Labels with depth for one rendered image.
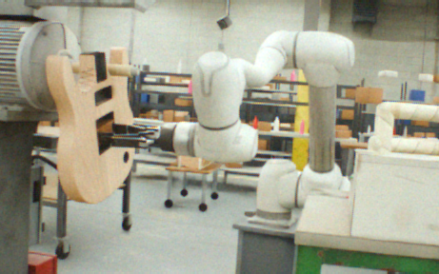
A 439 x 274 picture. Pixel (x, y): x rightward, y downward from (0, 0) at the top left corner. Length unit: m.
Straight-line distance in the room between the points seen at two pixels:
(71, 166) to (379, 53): 11.48
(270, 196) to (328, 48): 0.68
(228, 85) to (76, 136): 0.39
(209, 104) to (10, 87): 0.57
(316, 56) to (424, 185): 0.71
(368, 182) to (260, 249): 1.00
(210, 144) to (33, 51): 0.52
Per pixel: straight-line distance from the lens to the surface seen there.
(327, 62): 1.48
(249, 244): 1.84
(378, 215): 0.91
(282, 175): 1.80
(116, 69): 1.23
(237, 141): 1.06
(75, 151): 1.12
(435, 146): 1.08
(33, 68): 1.25
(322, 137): 1.64
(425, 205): 0.92
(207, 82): 0.98
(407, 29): 12.50
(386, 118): 0.90
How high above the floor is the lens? 1.17
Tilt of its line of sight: 3 degrees down
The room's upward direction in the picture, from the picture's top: 5 degrees clockwise
